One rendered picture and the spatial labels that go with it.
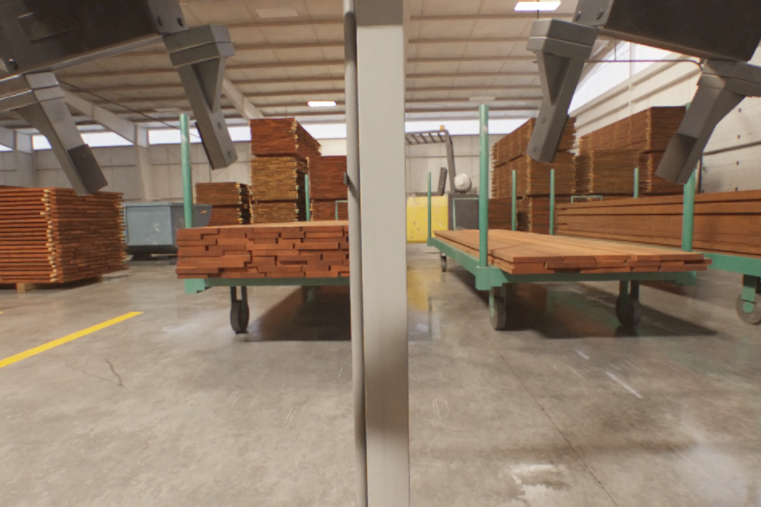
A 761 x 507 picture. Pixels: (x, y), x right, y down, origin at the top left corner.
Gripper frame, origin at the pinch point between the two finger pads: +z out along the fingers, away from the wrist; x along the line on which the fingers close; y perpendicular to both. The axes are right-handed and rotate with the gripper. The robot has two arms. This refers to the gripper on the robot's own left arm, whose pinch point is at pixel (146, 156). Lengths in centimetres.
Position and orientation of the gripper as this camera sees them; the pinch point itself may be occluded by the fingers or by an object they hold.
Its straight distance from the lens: 40.2
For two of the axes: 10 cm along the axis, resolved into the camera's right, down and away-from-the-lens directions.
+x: -9.8, 1.4, 1.4
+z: 1.9, 8.7, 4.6
